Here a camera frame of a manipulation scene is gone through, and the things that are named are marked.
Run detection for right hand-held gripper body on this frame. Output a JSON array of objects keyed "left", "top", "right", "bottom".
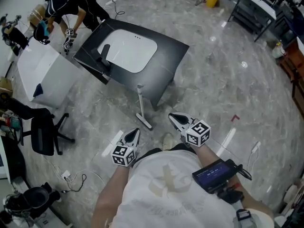
[{"left": 181, "top": 120, "right": 211, "bottom": 147}]

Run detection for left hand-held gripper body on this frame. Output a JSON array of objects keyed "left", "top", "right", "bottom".
[{"left": 111, "top": 140, "right": 137, "bottom": 168}]

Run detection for person's right forearm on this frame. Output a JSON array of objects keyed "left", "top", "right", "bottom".
[{"left": 195, "top": 143, "right": 247, "bottom": 199}]

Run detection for person's left forearm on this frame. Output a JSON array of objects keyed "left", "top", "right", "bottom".
[{"left": 91, "top": 164, "right": 133, "bottom": 228}]

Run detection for person's beige shoe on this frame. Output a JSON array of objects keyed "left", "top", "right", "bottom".
[{"left": 162, "top": 133, "right": 176, "bottom": 152}]

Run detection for person's black shorts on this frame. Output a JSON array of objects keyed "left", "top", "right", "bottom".
[{"left": 134, "top": 142, "right": 198, "bottom": 162}]

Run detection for black forearm-mounted screen device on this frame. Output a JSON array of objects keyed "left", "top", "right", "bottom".
[{"left": 191, "top": 158, "right": 253, "bottom": 195}]

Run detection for black vanity table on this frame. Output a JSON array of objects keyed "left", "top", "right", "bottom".
[{"left": 72, "top": 18, "right": 190, "bottom": 112}]

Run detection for person's white shirt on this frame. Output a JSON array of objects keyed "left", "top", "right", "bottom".
[{"left": 111, "top": 147, "right": 262, "bottom": 228}]

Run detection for black sink faucet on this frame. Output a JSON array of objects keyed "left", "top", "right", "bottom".
[{"left": 91, "top": 44, "right": 113, "bottom": 71}]

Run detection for black office chair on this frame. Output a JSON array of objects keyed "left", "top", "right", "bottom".
[{"left": 7, "top": 100, "right": 76, "bottom": 157}]

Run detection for white sink basin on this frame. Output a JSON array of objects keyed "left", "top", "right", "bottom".
[{"left": 97, "top": 28, "right": 158, "bottom": 74}]

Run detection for black triangular cloth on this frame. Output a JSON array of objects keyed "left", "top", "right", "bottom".
[{"left": 33, "top": 83, "right": 44, "bottom": 98}]

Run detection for white low cabinet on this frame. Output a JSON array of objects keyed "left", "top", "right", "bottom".
[{"left": 23, "top": 207, "right": 70, "bottom": 228}]

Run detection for white bathtub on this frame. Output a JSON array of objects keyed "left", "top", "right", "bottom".
[{"left": 16, "top": 37, "right": 79, "bottom": 109}]

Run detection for pile of white dishes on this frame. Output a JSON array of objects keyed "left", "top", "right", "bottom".
[{"left": 273, "top": 179, "right": 304, "bottom": 228}]

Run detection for red and teal bag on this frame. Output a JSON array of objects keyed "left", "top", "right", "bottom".
[{"left": 3, "top": 114, "right": 22, "bottom": 132}]

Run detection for white plastic bag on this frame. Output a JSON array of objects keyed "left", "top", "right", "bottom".
[{"left": 271, "top": 40, "right": 287, "bottom": 59}]

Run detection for brown wooden cabinet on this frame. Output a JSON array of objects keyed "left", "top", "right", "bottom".
[{"left": 277, "top": 37, "right": 304, "bottom": 110}]

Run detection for white workstation desk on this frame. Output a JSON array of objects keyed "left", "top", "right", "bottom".
[{"left": 0, "top": 136, "right": 13, "bottom": 183}]

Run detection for black power cable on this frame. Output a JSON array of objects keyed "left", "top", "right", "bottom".
[{"left": 60, "top": 173, "right": 87, "bottom": 194}]

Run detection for white power cable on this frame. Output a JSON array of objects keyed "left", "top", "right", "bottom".
[{"left": 246, "top": 151, "right": 257, "bottom": 174}]

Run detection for grey buckle strap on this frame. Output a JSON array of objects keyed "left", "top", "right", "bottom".
[{"left": 233, "top": 207, "right": 254, "bottom": 228}]

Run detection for white-top black-frame table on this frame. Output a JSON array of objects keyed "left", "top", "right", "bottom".
[{"left": 227, "top": 0, "right": 278, "bottom": 43}]

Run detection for strapped cardboard box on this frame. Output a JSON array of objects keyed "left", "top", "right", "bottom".
[{"left": 27, "top": 4, "right": 55, "bottom": 32}]

